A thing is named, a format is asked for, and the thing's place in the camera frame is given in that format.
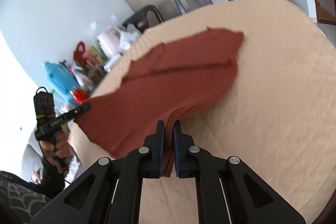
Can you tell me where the white cylinder roll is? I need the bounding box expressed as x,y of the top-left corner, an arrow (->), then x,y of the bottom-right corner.
104,53 -> 122,72

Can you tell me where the blue thermos jug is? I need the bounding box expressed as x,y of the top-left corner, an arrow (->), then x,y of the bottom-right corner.
43,61 -> 80,107

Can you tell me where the red gift bag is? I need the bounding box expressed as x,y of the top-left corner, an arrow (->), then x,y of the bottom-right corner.
73,41 -> 86,65

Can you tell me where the pink electric kettle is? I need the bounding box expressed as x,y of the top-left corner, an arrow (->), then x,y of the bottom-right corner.
98,27 -> 121,59

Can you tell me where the white tissue pack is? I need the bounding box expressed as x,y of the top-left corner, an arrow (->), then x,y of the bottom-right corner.
119,31 -> 140,52

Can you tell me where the dark chair far left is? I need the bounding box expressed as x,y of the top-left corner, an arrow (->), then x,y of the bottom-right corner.
122,5 -> 164,34

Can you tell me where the red small container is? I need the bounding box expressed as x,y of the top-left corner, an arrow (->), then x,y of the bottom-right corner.
70,88 -> 89,105

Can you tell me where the left hand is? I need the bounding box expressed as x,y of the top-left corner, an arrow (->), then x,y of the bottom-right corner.
39,131 -> 71,165

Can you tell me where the rust red knit sweater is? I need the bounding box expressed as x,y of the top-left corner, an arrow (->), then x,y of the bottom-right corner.
75,28 -> 244,177

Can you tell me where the beige quilted table cover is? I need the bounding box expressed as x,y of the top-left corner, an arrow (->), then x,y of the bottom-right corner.
67,0 -> 336,224

